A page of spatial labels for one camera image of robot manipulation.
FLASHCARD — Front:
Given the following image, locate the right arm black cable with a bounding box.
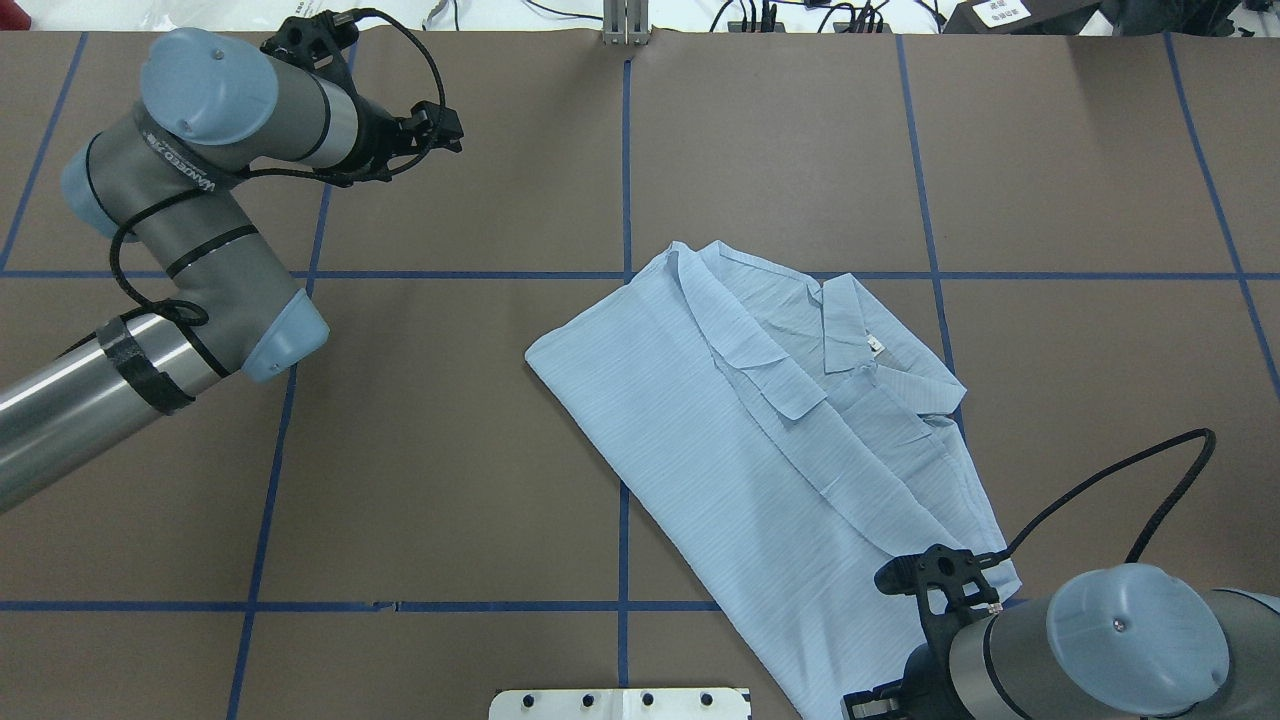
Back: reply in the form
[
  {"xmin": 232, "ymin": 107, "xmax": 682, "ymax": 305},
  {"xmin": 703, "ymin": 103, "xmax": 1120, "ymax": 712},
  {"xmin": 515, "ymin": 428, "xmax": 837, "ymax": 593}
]
[{"xmin": 986, "ymin": 428, "xmax": 1219, "ymax": 577}]

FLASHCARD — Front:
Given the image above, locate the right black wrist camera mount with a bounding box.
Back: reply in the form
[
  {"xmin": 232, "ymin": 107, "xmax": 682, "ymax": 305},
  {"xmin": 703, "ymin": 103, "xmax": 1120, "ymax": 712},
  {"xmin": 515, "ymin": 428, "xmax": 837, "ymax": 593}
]
[{"xmin": 873, "ymin": 544, "xmax": 1009, "ymax": 648}]

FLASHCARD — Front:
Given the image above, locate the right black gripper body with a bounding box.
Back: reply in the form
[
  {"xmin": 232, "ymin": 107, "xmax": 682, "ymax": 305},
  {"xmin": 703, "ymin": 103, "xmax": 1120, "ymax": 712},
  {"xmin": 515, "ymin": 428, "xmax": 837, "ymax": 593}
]
[{"xmin": 896, "ymin": 644, "xmax": 966, "ymax": 719}]

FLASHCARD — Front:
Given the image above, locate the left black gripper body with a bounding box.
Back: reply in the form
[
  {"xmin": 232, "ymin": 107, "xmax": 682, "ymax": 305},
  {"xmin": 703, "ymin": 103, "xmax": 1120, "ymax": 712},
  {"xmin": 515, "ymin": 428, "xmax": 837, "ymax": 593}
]
[{"xmin": 346, "ymin": 95, "xmax": 420, "ymax": 184}]

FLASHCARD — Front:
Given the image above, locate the black power box with label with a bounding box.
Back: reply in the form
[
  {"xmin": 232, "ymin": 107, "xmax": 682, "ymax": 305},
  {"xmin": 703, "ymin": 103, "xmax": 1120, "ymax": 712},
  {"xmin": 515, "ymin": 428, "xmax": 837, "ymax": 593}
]
[{"xmin": 942, "ymin": 1, "xmax": 1102, "ymax": 36}]

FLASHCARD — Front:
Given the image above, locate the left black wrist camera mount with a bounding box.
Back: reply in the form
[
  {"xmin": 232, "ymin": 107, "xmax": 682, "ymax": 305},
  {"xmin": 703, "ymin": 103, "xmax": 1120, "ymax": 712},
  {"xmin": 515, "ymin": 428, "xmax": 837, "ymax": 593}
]
[{"xmin": 259, "ymin": 10, "xmax": 358, "ymax": 73}]

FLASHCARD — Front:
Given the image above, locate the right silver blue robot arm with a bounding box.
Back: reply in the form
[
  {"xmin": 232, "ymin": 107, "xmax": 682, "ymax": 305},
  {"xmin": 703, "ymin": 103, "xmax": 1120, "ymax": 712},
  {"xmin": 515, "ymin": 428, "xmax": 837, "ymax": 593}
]
[{"xmin": 842, "ymin": 562, "xmax": 1279, "ymax": 719}]

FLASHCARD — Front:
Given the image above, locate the light blue button shirt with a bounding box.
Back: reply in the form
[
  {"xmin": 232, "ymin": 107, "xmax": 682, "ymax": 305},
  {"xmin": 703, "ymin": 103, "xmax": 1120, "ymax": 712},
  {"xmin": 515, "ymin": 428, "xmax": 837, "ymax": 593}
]
[{"xmin": 525, "ymin": 242, "xmax": 1006, "ymax": 719}]

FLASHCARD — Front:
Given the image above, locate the aluminium frame post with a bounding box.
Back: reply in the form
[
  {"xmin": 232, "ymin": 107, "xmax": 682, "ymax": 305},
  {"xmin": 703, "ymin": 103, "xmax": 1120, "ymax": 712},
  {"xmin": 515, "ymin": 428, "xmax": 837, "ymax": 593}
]
[{"xmin": 602, "ymin": 0, "xmax": 653, "ymax": 46}]

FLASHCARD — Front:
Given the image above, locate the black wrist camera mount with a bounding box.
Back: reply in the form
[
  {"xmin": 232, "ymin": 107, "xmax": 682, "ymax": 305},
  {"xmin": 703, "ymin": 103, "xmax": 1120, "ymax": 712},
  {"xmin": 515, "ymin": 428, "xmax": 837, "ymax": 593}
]
[
  {"xmin": 873, "ymin": 544, "xmax": 1009, "ymax": 648},
  {"xmin": 259, "ymin": 10, "xmax": 358, "ymax": 73}
]

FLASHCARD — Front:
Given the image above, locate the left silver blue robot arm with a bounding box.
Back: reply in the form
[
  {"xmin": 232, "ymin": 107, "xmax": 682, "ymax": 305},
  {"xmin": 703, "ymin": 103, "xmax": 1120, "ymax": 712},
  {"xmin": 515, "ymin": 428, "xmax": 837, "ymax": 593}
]
[{"xmin": 3, "ymin": 8, "xmax": 465, "ymax": 511}]

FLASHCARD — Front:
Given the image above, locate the brown paper table cover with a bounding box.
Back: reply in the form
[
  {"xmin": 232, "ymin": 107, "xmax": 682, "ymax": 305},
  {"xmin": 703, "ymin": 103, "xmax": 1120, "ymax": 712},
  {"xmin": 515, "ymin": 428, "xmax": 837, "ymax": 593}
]
[{"xmin": 3, "ymin": 31, "xmax": 1277, "ymax": 719}]

